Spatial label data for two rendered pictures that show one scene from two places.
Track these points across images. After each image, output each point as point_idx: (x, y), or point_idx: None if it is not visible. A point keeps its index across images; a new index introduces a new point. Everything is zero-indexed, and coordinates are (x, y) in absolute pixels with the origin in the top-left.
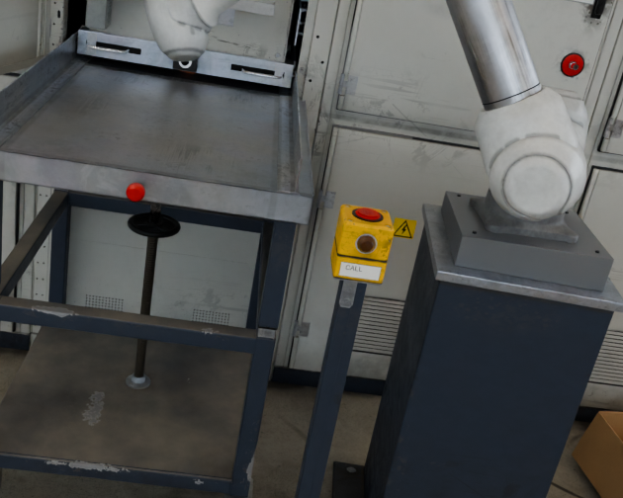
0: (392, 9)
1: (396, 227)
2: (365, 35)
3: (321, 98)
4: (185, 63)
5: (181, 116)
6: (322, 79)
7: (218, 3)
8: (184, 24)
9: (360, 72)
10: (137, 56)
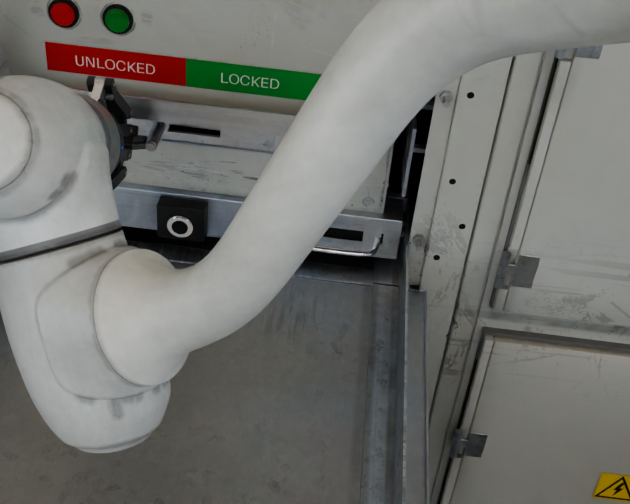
0: (624, 133)
1: (602, 486)
2: (558, 183)
3: (460, 284)
4: (180, 230)
5: (147, 451)
6: (463, 255)
7: (175, 348)
8: (93, 399)
9: (544, 250)
10: None
